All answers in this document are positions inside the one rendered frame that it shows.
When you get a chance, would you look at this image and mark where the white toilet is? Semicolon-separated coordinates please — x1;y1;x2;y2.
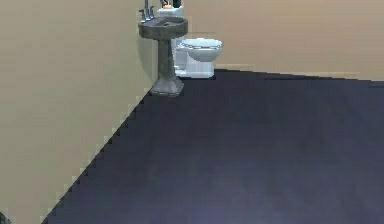
156;6;224;80

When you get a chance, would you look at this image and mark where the grey metal sink faucet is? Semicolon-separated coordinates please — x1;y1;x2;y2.
138;0;156;23

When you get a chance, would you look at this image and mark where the grey stone pedestal sink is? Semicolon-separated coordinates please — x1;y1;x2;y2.
138;16;189;98

